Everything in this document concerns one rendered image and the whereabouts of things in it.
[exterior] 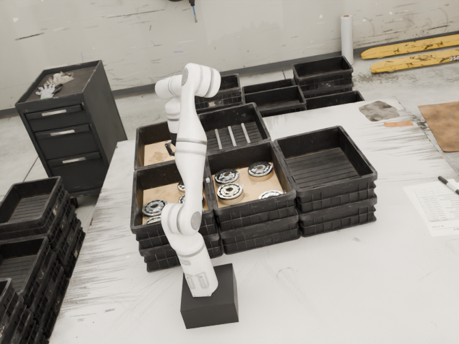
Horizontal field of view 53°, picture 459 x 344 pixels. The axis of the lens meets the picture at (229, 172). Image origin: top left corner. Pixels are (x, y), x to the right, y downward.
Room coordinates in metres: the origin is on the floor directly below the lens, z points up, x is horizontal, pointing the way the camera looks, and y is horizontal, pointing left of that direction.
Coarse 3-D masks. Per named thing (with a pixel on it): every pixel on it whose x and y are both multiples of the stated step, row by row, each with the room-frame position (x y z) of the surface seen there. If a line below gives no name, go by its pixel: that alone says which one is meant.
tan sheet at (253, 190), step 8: (240, 176) 1.62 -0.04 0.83; (248, 176) 1.61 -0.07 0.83; (272, 176) 1.57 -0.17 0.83; (240, 184) 1.56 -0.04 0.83; (248, 184) 1.55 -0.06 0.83; (256, 184) 1.54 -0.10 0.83; (264, 184) 1.53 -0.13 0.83; (272, 184) 1.52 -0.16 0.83; (216, 192) 1.54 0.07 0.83; (248, 192) 1.50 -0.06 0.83; (256, 192) 1.48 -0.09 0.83; (248, 200) 1.45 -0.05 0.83
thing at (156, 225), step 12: (144, 168) 1.68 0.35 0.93; (204, 168) 1.58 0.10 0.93; (204, 180) 1.49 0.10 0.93; (132, 192) 1.51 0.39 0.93; (132, 204) 1.43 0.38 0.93; (132, 216) 1.36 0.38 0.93; (204, 216) 1.29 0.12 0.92; (132, 228) 1.29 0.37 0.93; (144, 228) 1.28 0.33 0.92; (156, 228) 1.28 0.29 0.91
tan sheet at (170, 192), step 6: (162, 186) 1.66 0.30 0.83; (168, 186) 1.65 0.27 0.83; (174, 186) 1.64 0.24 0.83; (144, 192) 1.64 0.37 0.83; (150, 192) 1.64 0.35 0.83; (156, 192) 1.63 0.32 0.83; (162, 192) 1.62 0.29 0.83; (168, 192) 1.61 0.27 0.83; (174, 192) 1.60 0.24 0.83; (204, 192) 1.56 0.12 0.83; (144, 198) 1.60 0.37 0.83; (150, 198) 1.59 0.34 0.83; (156, 198) 1.59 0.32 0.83; (162, 198) 1.58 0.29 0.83; (168, 198) 1.57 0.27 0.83; (174, 198) 1.56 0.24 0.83; (144, 204) 1.56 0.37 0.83; (144, 222) 1.44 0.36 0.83
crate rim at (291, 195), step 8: (256, 144) 1.69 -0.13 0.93; (272, 144) 1.66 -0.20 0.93; (216, 152) 1.69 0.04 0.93; (224, 152) 1.68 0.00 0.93; (280, 160) 1.53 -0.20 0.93; (208, 168) 1.58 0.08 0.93; (208, 176) 1.52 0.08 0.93; (288, 176) 1.41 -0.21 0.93; (288, 184) 1.36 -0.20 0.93; (288, 192) 1.31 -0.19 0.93; (256, 200) 1.30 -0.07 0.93; (264, 200) 1.30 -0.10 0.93; (272, 200) 1.30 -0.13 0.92; (280, 200) 1.30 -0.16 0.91; (216, 208) 1.30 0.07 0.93; (224, 208) 1.29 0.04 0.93; (232, 208) 1.29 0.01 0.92; (240, 208) 1.29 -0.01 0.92; (248, 208) 1.29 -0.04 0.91
